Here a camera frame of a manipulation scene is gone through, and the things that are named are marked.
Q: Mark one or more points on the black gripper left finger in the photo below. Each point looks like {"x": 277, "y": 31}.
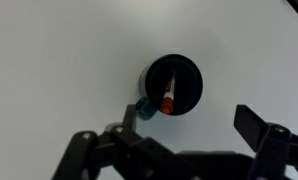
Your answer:
{"x": 119, "y": 146}

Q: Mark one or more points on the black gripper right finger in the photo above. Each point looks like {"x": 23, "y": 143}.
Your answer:
{"x": 274, "y": 145}

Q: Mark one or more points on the dark green mug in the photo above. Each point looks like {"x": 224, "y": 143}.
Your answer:
{"x": 153, "y": 81}

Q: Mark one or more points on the red marker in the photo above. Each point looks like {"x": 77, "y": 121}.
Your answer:
{"x": 167, "y": 102}

